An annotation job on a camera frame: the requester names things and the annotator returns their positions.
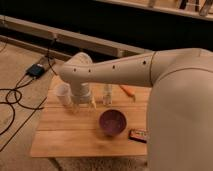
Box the purple bowl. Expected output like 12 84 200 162
99 109 127 136

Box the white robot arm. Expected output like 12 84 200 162
59 48 213 171

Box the black power adapter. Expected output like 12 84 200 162
26 64 45 79

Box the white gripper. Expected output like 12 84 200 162
70 83 97 113

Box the black cable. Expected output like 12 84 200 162
0 39 58 153

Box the clear plastic cup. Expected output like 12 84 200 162
54 83 71 106

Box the clear plastic bottle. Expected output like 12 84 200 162
103 84 112 106

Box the orange handled tool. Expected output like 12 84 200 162
119 85 136 102

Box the wooden table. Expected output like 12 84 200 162
30 76 150 157

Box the dark candy bar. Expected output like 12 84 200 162
129 129 147 143

